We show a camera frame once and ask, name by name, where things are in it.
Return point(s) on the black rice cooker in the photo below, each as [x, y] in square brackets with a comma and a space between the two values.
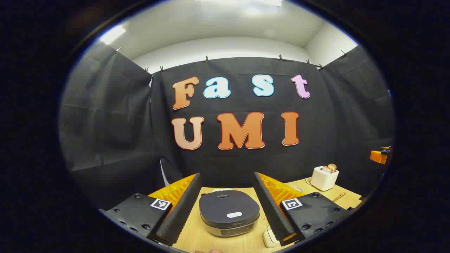
[228, 207]

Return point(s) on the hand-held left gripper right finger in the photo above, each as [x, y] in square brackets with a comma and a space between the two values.
[270, 207]

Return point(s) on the black backdrop cloth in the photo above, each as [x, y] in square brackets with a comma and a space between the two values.
[116, 123]

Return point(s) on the white toaster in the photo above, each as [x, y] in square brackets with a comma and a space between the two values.
[323, 180]

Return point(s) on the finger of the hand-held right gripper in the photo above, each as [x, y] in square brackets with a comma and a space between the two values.
[378, 156]

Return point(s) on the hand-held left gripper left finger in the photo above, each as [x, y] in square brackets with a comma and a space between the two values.
[179, 211]

